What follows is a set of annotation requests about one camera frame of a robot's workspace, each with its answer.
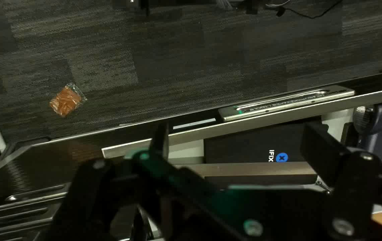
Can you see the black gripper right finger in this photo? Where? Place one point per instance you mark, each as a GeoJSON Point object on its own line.
{"type": "Point", "coordinates": [355, 188]}

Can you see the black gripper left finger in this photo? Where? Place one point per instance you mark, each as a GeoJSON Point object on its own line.
{"type": "Point", "coordinates": [87, 192]}

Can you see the black box with blue logo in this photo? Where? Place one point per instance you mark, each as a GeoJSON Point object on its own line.
{"type": "Point", "coordinates": [244, 142]}

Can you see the black tool cabinet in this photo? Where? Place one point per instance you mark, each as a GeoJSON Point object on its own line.
{"type": "Point", "coordinates": [20, 209]}

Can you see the orange snack packet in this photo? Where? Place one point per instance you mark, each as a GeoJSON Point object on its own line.
{"type": "Point", "coordinates": [67, 101]}

